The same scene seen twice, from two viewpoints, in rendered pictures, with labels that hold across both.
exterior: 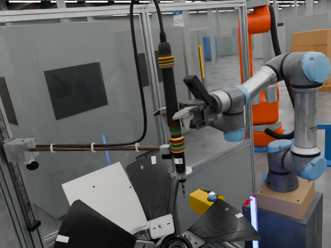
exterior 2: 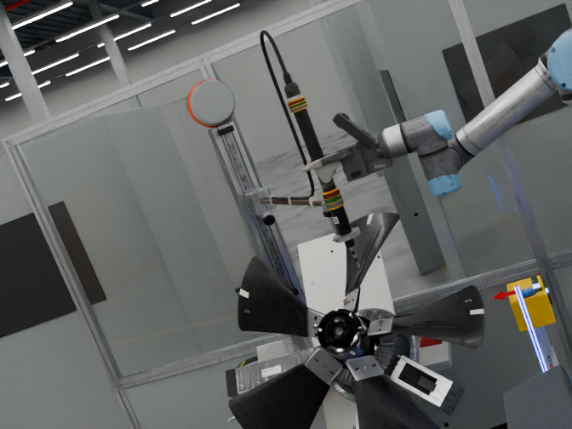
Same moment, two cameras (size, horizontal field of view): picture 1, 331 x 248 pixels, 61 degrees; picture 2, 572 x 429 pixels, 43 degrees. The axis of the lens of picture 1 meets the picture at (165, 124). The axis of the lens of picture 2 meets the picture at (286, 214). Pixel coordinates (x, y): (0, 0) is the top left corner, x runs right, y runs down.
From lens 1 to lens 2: 1.40 m
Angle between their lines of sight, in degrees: 51
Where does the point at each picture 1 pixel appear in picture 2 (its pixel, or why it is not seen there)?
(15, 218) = not seen: hidden behind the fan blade
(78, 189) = (313, 253)
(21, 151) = (252, 203)
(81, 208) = (257, 265)
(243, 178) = not seen: outside the picture
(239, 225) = (460, 323)
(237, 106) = (421, 144)
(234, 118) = (424, 163)
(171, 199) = (363, 271)
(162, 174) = (368, 239)
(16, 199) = (266, 258)
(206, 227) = (412, 317)
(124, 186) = not seen: hidden behind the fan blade
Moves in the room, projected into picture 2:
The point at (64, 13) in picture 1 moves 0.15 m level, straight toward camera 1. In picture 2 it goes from (314, 13) to (291, 19)
